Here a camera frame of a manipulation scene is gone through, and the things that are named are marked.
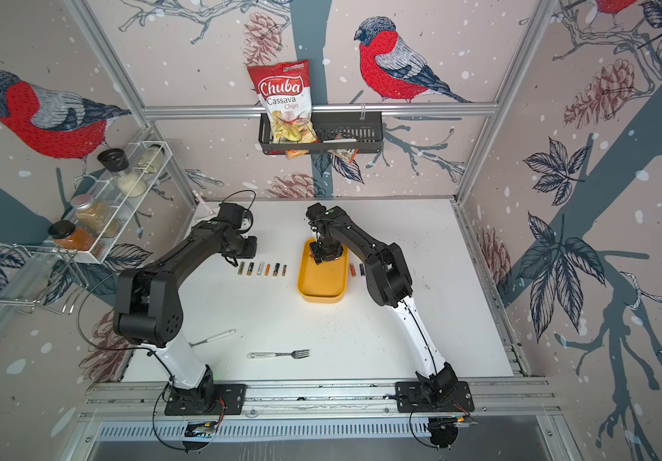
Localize yellow plastic storage box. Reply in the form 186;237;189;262
297;239;349;303

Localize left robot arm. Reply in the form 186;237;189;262
113;203;257;413

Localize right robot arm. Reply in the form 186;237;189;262
306;203;459;408

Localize pale spice jar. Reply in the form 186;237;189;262
137;144;165;175

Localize metal fork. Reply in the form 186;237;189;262
247;350;310;359

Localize metal spoon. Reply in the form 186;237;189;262
190;328;237;348

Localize black lid spice jar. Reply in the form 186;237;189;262
98;148;148;198

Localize silver lid spice jar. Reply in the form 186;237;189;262
71;194;121;238

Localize red Chuba cassava chips bag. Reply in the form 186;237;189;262
247;60;317;144

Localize orange spice jar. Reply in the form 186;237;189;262
48;220;102;255

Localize black wall basket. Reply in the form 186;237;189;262
258;111;384;156

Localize white wire spice rack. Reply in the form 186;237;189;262
65;140;173;264

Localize wire hanger rack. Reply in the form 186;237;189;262
0;244;89;315

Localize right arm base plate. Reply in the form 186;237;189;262
394;381;475;413

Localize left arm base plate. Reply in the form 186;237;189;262
165;383;247;416

